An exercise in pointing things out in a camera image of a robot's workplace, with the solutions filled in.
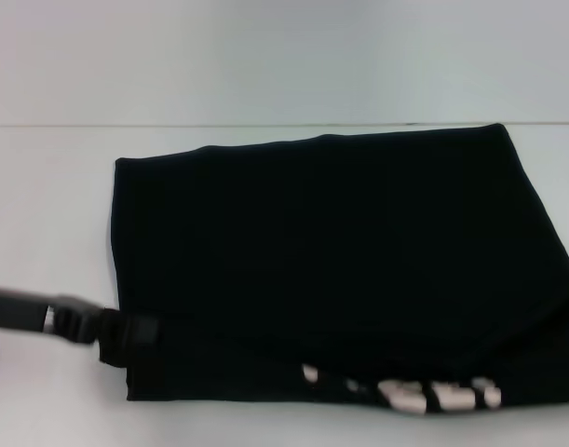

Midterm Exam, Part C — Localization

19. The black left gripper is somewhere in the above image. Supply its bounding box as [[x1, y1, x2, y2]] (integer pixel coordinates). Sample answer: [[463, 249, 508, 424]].
[[0, 284, 162, 347]]

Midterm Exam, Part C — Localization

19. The black t-shirt with white print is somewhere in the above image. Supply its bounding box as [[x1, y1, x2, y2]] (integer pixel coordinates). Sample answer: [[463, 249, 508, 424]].
[[99, 122, 569, 415]]

